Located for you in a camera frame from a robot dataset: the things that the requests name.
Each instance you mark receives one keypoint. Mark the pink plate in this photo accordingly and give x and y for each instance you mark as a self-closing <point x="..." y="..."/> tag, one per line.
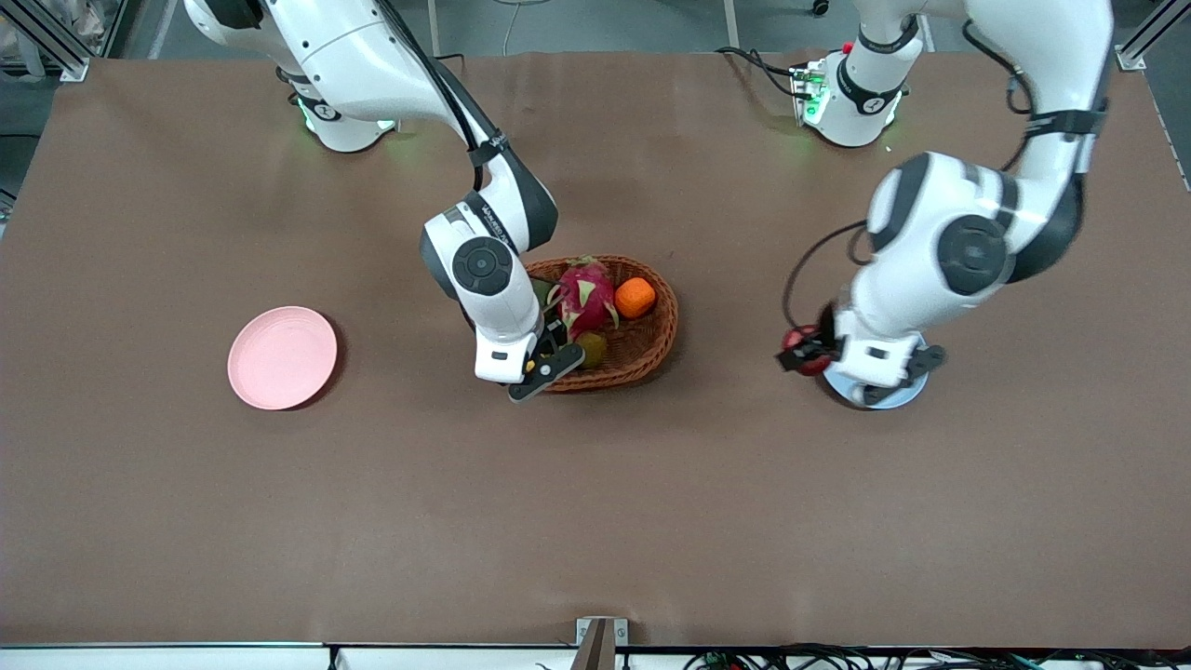
<point x="282" y="358"/>

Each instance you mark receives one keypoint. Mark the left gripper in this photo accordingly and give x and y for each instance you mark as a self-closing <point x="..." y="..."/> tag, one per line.
<point x="822" y="346"/>

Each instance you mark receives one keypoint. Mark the brown table cover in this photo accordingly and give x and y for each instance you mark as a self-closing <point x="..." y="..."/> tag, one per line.
<point x="595" y="512"/>

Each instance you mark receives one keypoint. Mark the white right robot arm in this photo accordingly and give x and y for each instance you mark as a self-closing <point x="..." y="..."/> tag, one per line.
<point x="372" y="56"/>

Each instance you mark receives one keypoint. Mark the orange fruit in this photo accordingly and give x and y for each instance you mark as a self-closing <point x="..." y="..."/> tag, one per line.
<point x="635" y="298"/>

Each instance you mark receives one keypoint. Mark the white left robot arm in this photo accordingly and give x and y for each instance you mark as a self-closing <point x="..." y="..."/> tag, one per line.
<point x="968" y="251"/>

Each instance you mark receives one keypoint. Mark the blue plate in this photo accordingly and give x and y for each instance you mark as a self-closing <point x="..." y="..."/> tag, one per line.
<point x="898" y="398"/>

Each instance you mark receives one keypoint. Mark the brown wicker basket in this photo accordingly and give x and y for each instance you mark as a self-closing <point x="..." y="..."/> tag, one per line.
<point x="647" y="349"/>

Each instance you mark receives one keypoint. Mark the red apple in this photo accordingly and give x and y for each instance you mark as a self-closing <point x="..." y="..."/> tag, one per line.
<point x="814" y="368"/>

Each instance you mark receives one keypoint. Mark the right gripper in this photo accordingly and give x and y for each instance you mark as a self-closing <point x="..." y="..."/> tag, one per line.
<point x="556" y="332"/>

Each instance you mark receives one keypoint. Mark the dark green avocado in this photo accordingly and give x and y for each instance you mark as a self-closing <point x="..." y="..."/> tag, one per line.
<point x="543" y="293"/>

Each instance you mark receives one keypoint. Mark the brown kiwi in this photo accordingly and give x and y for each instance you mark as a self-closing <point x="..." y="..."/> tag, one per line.
<point x="595" y="349"/>

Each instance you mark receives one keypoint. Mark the aluminium frame profile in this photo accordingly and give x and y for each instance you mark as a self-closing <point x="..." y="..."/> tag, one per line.
<point x="46" y="42"/>
<point x="1149" y="37"/>

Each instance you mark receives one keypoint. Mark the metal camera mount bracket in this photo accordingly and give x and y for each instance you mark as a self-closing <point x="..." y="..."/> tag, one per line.
<point x="601" y="642"/>

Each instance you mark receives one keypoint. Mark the yellow banana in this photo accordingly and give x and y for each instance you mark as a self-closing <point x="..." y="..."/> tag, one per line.
<point x="536" y="365"/>

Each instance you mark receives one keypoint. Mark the pink dragon fruit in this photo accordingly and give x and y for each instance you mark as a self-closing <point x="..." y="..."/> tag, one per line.
<point x="588" y="296"/>

